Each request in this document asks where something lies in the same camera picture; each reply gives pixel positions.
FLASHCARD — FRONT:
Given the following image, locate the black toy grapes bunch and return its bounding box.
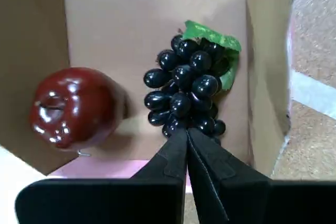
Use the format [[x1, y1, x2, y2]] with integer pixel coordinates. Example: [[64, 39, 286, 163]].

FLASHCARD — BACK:
[[143, 20, 242, 146]]

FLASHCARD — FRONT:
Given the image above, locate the red toy apple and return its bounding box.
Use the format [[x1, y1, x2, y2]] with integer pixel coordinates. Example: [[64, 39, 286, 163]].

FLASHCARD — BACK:
[[29, 67, 127, 151]]

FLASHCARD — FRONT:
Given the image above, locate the white tape strip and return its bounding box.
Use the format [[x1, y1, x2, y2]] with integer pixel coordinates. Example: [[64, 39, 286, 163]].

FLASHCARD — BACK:
[[290, 70, 336, 120]]

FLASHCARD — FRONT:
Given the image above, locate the pink cardboard bin box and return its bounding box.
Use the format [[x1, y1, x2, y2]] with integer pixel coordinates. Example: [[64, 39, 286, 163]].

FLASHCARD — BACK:
[[0, 0, 295, 195]]

